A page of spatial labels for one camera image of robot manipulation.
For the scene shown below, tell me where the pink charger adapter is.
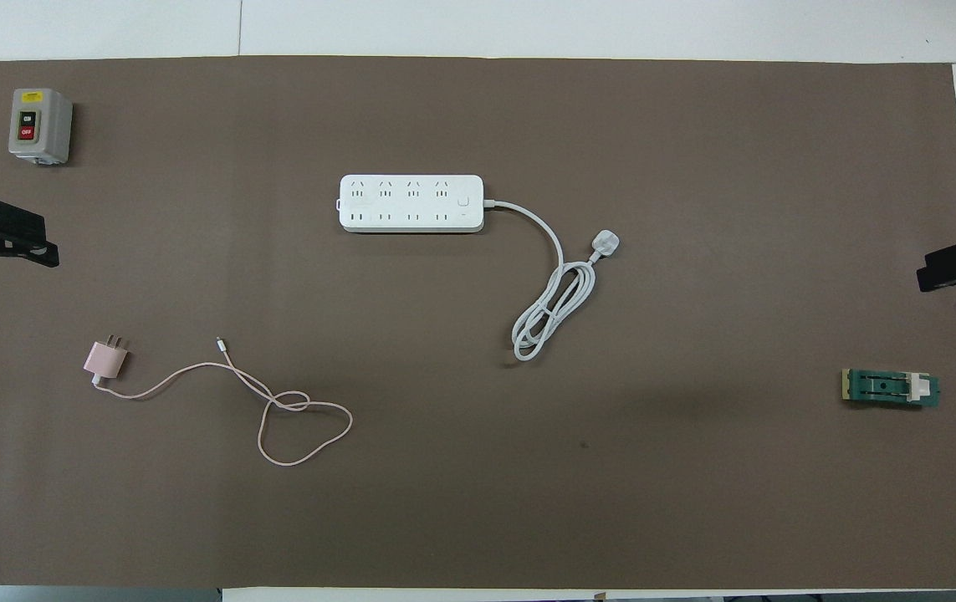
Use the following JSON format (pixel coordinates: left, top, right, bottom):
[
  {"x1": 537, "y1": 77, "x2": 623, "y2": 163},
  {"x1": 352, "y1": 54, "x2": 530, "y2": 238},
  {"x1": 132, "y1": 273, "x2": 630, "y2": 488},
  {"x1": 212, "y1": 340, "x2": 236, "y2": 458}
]
[{"x1": 82, "y1": 334, "x2": 130, "y2": 388}]

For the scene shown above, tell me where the pink charging cable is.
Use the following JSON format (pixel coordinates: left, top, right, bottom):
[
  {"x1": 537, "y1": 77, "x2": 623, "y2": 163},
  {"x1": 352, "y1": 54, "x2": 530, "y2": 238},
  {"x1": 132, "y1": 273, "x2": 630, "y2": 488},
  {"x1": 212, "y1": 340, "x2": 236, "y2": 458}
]
[{"x1": 92, "y1": 336, "x2": 355, "y2": 467}]

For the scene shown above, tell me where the white power strip with cord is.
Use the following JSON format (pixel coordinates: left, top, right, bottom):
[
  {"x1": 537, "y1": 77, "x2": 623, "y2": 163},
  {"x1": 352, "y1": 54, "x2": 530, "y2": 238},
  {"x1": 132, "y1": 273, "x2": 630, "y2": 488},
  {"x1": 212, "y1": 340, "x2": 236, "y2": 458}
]
[{"x1": 338, "y1": 173, "x2": 621, "y2": 363}]

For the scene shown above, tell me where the brown paper table mat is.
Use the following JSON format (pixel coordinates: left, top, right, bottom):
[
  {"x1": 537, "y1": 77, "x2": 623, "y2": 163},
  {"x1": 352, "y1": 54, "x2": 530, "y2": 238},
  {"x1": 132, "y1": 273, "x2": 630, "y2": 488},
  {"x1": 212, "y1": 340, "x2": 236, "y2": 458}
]
[{"x1": 0, "y1": 56, "x2": 956, "y2": 590}]

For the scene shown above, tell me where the grey on-off switch box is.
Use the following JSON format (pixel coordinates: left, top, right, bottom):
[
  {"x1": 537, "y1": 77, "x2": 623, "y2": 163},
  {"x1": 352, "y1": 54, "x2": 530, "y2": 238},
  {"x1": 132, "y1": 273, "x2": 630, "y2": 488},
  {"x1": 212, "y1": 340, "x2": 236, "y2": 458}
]
[{"x1": 8, "y1": 88, "x2": 74, "y2": 166}]

